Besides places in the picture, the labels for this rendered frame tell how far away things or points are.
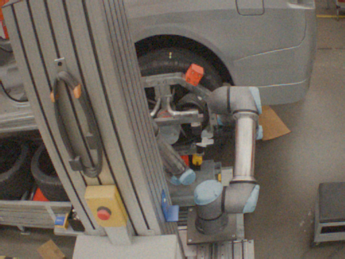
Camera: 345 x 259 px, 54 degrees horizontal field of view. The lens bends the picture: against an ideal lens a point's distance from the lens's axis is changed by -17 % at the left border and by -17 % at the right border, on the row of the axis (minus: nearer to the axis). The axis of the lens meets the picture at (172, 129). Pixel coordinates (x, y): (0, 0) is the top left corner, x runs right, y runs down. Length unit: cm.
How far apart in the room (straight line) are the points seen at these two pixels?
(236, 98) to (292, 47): 83
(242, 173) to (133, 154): 69
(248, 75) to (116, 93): 160
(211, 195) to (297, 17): 124
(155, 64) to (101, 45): 143
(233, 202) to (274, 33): 113
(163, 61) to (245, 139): 84
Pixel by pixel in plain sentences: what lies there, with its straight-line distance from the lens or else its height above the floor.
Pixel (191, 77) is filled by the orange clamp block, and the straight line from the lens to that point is 217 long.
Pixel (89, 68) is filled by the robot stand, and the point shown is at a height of 181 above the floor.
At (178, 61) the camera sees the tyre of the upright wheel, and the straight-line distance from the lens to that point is 226.
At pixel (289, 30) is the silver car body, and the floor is 128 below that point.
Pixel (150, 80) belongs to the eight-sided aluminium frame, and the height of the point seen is 112.
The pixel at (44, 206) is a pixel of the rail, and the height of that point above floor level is 38.
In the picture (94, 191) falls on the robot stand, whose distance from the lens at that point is 106.
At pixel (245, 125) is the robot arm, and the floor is 119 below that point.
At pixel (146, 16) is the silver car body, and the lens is 225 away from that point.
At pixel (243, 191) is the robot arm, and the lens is 156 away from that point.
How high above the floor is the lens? 216
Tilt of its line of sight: 36 degrees down
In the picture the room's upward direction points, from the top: 12 degrees counter-clockwise
